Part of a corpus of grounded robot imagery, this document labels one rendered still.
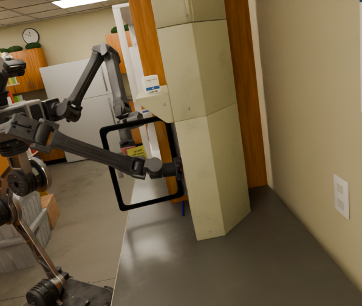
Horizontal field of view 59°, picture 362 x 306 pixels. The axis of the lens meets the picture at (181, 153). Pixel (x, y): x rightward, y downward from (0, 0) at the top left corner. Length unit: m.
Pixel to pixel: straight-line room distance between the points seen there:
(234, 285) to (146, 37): 1.01
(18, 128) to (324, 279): 1.07
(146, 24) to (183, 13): 0.38
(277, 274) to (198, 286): 0.24
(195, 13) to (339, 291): 0.92
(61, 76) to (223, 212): 5.25
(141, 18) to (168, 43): 0.40
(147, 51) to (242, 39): 0.41
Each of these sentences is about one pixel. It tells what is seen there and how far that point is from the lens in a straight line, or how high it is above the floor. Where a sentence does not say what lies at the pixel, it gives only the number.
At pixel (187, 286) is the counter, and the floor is 0.94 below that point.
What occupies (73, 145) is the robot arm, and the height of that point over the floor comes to 1.38.
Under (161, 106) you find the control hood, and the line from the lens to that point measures 1.09.
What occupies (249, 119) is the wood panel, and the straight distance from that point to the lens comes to 1.53.
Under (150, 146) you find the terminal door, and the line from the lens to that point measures 1.42.
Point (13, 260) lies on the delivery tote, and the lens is 3.45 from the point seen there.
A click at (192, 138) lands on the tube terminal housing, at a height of 1.34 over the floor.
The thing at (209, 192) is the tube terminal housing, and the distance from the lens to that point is 1.19.
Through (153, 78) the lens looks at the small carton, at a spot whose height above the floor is 1.56.
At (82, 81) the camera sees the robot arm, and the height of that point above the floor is 1.57.
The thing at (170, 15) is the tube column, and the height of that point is 1.74.
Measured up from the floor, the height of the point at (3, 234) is 0.39.
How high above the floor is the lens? 1.63
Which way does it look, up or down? 17 degrees down
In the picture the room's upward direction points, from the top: 11 degrees counter-clockwise
